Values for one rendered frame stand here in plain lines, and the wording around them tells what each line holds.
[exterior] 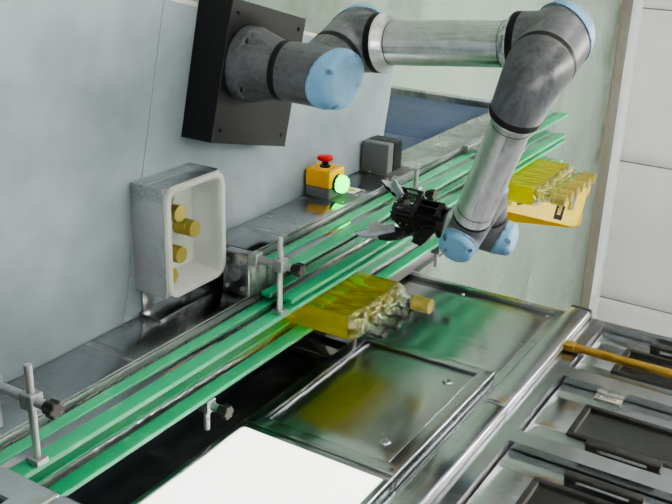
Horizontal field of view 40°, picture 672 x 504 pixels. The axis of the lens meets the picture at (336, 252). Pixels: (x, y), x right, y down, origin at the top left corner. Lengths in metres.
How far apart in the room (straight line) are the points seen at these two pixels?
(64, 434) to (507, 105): 0.90
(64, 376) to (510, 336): 1.14
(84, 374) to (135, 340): 0.15
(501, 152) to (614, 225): 6.38
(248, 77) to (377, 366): 0.70
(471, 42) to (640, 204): 6.25
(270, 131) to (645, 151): 6.00
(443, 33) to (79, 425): 0.94
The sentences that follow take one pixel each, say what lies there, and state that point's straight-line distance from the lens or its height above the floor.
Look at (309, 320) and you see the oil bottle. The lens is 2.01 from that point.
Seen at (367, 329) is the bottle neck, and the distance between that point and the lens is 1.95.
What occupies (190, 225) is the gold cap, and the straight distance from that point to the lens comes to 1.86.
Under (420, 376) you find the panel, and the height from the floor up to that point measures 1.19.
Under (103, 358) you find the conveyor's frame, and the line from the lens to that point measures 1.74.
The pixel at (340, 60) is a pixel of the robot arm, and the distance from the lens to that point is 1.75.
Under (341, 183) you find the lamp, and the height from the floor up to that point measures 0.85.
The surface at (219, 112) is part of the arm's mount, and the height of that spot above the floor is 0.83.
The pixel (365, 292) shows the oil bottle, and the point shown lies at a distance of 2.07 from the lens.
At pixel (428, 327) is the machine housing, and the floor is 1.06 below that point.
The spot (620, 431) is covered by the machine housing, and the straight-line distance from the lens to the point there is 2.06.
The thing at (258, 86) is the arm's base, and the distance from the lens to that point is 1.82.
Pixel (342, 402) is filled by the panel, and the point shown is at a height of 1.10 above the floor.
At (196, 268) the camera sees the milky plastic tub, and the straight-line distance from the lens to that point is 1.92.
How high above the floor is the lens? 1.94
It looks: 28 degrees down
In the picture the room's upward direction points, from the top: 104 degrees clockwise
